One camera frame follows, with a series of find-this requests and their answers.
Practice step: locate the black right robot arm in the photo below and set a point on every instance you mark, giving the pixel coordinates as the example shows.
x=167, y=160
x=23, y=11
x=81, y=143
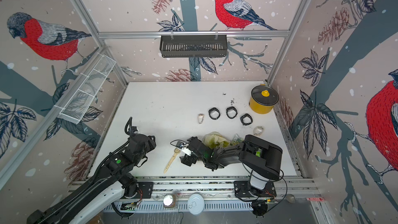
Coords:
x=260, y=158

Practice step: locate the glass spice jar silver lid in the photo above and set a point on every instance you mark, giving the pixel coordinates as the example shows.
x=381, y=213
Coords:
x=169, y=201

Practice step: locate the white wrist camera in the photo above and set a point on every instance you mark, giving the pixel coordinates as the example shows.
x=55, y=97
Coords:
x=186, y=151
x=134, y=130

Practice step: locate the white mesh wall shelf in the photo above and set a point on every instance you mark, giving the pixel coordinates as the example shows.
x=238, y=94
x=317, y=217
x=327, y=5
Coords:
x=78, y=108

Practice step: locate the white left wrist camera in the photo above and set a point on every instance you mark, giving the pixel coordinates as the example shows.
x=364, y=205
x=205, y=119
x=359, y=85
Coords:
x=134, y=130

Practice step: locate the yellow green frog towel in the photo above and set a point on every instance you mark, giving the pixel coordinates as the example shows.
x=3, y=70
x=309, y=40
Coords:
x=215, y=140

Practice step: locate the silver band watch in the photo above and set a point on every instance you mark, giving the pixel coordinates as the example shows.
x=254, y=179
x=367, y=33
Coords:
x=200, y=118

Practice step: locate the black digital watch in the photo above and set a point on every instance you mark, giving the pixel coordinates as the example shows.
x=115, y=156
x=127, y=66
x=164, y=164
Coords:
x=231, y=112
x=246, y=119
x=214, y=113

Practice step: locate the black hanging wire basket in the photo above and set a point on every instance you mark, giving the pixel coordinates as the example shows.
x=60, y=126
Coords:
x=194, y=46

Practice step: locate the cream strap analog watch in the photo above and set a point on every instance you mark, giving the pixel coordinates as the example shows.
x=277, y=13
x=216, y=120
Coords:
x=258, y=131

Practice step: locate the green snack packet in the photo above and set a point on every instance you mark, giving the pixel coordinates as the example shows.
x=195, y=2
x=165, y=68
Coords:
x=236, y=140

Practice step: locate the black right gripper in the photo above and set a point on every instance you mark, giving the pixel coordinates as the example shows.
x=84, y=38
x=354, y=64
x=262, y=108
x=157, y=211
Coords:
x=186, y=159

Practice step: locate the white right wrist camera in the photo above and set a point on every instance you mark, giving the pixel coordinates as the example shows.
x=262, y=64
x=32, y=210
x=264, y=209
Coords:
x=186, y=151

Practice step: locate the yellow pot with glass lid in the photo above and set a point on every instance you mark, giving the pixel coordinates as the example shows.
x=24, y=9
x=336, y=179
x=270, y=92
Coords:
x=263, y=98

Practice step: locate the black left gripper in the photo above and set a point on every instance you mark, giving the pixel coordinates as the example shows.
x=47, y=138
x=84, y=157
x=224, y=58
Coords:
x=151, y=142

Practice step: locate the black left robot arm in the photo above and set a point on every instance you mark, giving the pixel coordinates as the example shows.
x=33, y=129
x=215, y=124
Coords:
x=111, y=181

